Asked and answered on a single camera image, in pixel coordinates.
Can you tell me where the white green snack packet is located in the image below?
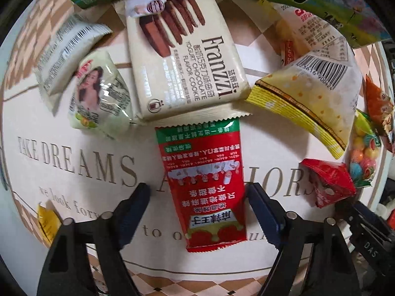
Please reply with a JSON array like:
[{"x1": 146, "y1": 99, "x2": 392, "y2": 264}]
[{"x1": 33, "y1": 14, "x2": 113, "y2": 112}]

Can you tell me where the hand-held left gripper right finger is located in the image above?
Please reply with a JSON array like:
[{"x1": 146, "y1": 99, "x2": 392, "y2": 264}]
[{"x1": 246, "y1": 183, "x2": 362, "y2": 296}]

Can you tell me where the orange snack packet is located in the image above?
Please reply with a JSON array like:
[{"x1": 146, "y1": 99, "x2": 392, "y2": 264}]
[{"x1": 362, "y1": 74, "x2": 395, "y2": 154}]

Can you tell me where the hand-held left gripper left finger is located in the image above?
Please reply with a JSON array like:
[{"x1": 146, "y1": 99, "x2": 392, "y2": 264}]
[{"x1": 36, "y1": 183, "x2": 152, "y2": 296}]

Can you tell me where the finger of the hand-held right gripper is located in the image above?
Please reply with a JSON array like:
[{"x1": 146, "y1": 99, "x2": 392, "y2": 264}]
[{"x1": 335, "y1": 201, "x2": 357, "y2": 227}]

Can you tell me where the colourful candy ball bag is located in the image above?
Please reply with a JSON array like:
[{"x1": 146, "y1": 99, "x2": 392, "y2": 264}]
[{"x1": 347, "y1": 109, "x2": 382, "y2": 189}]

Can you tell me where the yellow triangular snack packet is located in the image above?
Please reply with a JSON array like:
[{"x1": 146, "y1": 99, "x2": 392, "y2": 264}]
[{"x1": 245, "y1": 0, "x2": 364, "y2": 160}]

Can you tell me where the pale green portrait snack packet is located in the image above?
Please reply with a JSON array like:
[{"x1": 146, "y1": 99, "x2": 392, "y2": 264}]
[{"x1": 68, "y1": 49, "x2": 135, "y2": 140}]

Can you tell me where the small yellow sachet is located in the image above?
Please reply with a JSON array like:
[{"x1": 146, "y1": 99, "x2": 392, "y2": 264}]
[{"x1": 37, "y1": 203, "x2": 61, "y2": 248}]

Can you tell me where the long red spicy strip packet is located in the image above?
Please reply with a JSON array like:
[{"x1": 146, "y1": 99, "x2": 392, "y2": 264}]
[{"x1": 154, "y1": 118, "x2": 249, "y2": 253}]

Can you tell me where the printed checkered table mat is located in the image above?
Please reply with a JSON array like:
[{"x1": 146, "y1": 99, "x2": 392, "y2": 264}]
[{"x1": 0, "y1": 0, "x2": 393, "y2": 296}]

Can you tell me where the cream chocolate cookie packet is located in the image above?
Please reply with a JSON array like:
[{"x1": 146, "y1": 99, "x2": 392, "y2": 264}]
[{"x1": 113, "y1": 0, "x2": 252, "y2": 122}]

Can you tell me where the small red triangular snack packet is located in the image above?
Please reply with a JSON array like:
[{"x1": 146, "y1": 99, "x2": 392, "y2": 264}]
[{"x1": 300, "y1": 158, "x2": 357, "y2": 208}]

